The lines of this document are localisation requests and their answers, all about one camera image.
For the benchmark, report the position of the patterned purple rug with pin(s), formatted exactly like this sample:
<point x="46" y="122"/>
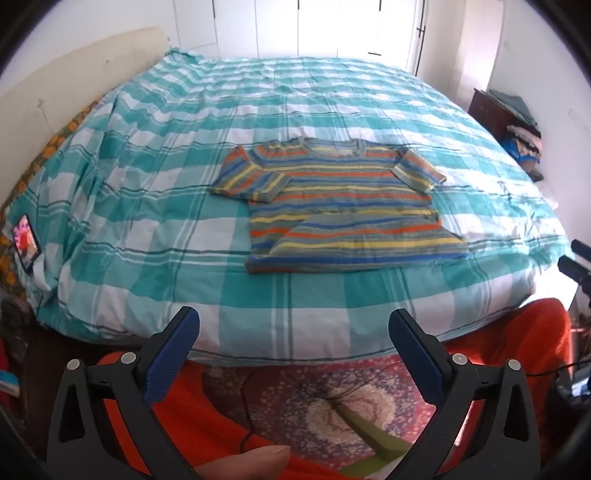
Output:
<point x="286" y="401"/>

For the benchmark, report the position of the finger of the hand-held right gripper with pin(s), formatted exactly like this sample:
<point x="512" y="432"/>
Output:
<point x="582" y="248"/>
<point x="575" y="272"/>

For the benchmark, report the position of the white wardrobe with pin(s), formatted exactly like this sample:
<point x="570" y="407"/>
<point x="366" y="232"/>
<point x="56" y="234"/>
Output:
<point x="277" y="27"/>

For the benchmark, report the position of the dark wooden nightstand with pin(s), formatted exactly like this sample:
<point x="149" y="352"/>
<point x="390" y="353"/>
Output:
<point x="485" y="113"/>

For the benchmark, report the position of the cream headboard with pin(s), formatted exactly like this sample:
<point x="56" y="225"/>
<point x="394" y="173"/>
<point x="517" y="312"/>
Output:
<point x="69" y="78"/>

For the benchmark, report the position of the pile of folded clothes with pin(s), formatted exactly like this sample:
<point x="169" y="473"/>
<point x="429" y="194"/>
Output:
<point x="521" y="134"/>

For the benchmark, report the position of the striped knit t-shirt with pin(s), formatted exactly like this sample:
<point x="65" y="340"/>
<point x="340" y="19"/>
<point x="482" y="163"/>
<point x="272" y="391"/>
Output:
<point x="341" y="207"/>

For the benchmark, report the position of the smartphone with lit screen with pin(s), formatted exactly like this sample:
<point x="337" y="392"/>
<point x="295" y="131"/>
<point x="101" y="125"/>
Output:
<point x="25" y="240"/>

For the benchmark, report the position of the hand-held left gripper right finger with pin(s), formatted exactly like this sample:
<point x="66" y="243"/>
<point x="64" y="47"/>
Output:
<point x="418" y="364"/>

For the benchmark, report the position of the orange floral sheet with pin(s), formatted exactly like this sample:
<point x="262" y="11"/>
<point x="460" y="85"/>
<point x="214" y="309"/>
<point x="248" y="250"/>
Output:
<point x="51" y="147"/>

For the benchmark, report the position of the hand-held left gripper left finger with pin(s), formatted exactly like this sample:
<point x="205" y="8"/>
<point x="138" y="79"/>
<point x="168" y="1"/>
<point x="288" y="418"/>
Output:
<point x="168" y="364"/>

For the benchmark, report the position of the orange fleece cloth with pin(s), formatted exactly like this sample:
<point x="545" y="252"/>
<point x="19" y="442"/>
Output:
<point x="508" y="337"/>

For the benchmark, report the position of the teal white plaid blanket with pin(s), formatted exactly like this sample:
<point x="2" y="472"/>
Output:
<point x="323" y="115"/>

